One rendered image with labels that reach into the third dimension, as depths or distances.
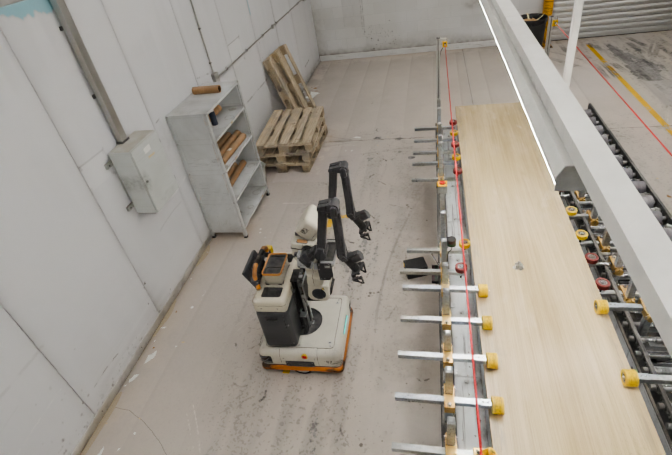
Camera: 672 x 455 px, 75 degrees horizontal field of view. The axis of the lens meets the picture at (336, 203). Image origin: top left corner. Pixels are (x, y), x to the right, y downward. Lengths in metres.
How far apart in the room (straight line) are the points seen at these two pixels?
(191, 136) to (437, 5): 6.84
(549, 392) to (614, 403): 0.28
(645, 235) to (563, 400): 1.69
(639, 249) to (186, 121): 4.11
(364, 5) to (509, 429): 8.98
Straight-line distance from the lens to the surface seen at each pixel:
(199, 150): 4.69
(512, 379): 2.60
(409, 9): 10.20
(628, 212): 1.05
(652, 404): 2.96
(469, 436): 2.73
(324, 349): 3.50
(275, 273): 3.23
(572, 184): 1.36
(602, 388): 2.69
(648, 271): 0.92
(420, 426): 3.45
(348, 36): 10.45
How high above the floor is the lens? 3.05
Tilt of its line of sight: 35 degrees down
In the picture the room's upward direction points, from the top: 10 degrees counter-clockwise
